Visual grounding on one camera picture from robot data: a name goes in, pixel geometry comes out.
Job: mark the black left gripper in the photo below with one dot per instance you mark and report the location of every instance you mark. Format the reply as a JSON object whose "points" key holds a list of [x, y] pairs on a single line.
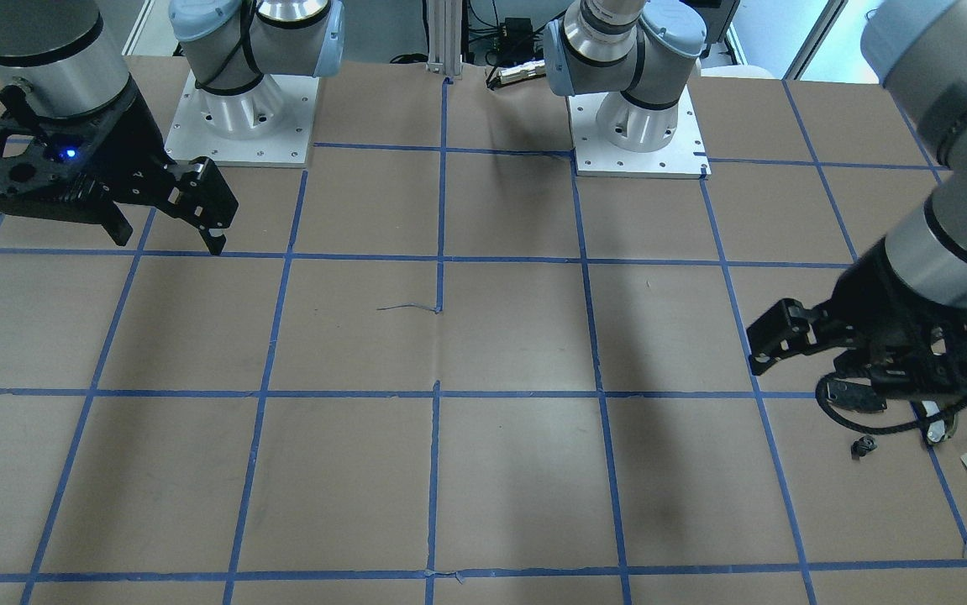
{"points": [[876, 296]]}

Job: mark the olive green brake shoe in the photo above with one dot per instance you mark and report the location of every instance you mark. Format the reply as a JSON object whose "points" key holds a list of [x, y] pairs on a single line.
{"points": [[940, 430]]}

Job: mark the small black bearing gear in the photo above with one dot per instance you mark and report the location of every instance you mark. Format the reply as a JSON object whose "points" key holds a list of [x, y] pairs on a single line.
{"points": [[862, 447]]}

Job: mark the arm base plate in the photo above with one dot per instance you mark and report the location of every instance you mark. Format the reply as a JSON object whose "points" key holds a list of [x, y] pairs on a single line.
{"points": [[270, 126], [614, 138]]}

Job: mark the aluminium frame post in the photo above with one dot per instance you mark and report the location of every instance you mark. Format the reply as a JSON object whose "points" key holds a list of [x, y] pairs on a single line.
{"points": [[445, 25]]}

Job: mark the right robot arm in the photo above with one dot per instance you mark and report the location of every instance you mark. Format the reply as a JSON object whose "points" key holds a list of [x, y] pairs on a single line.
{"points": [[61, 49]]}

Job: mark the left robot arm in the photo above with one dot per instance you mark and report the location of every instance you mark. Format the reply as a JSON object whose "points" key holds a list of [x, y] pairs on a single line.
{"points": [[646, 50]]}

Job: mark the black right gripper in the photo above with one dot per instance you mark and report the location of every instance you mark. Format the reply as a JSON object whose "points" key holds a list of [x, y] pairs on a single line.
{"points": [[135, 141]]}

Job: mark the black flat plastic plate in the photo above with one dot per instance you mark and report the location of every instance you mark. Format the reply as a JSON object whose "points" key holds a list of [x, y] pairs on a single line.
{"points": [[852, 396]]}

